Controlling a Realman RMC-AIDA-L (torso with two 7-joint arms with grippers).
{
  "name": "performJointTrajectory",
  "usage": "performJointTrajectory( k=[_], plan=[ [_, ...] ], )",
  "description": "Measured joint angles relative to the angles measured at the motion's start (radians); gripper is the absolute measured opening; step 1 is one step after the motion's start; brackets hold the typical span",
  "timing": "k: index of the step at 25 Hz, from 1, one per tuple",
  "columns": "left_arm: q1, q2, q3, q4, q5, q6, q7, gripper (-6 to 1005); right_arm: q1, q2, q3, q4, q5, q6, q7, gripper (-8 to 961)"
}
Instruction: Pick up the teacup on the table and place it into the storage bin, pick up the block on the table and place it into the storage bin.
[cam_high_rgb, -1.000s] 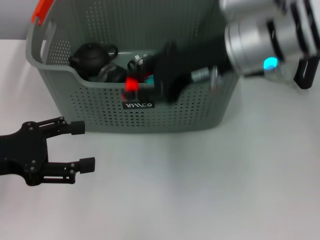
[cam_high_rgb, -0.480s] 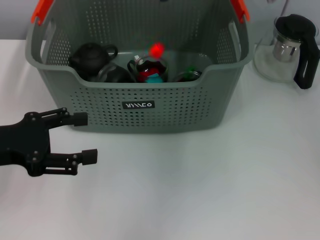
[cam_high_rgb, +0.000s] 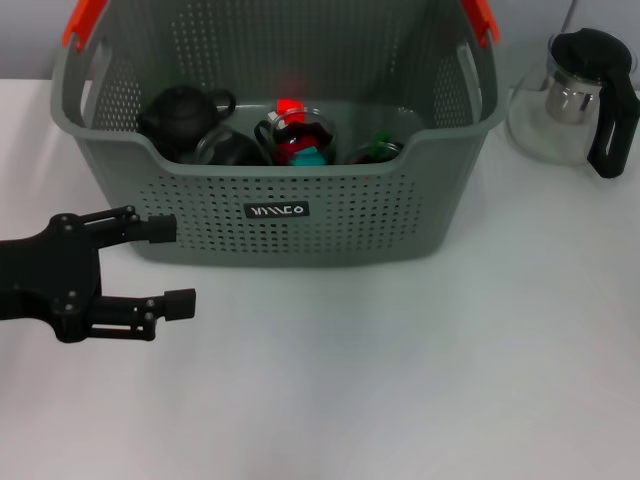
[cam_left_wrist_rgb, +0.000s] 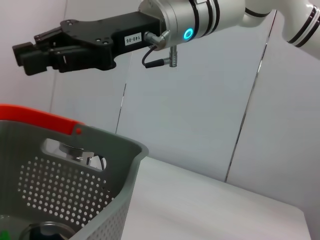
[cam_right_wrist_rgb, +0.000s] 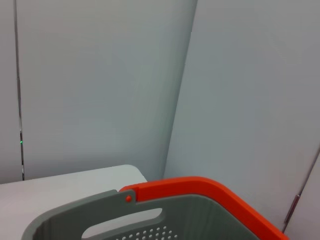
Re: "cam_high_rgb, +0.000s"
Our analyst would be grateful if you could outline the cyan square brick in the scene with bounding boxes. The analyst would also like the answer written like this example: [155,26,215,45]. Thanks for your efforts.
[290,145,329,166]

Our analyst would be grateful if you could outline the black clay teapot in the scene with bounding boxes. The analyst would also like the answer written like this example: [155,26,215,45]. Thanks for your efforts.
[136,85,238,154]

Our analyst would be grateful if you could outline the dark red angled brick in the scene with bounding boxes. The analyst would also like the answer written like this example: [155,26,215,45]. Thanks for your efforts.
[276,134,321,160]

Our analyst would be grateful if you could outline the glass teapot with black lid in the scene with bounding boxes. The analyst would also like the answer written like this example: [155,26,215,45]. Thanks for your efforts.
[504,28,640,180]

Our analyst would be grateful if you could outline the grey perforated storage bin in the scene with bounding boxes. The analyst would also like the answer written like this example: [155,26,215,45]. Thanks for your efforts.
[49,0,504,269]

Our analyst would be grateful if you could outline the green small brick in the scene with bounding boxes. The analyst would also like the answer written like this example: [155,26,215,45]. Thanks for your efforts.
[370,130,396,156]

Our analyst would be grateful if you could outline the glass teacup with black holder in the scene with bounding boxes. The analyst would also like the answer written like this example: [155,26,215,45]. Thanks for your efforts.
[254,107,340,166]
[344,141,405,166]
[194,127,269,166]

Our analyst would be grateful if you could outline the red tall brick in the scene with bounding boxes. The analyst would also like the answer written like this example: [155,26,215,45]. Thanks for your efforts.
[276,98,307,126]

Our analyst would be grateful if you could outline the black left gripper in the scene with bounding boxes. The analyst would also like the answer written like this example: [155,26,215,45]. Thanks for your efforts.
[0,204,197,344]

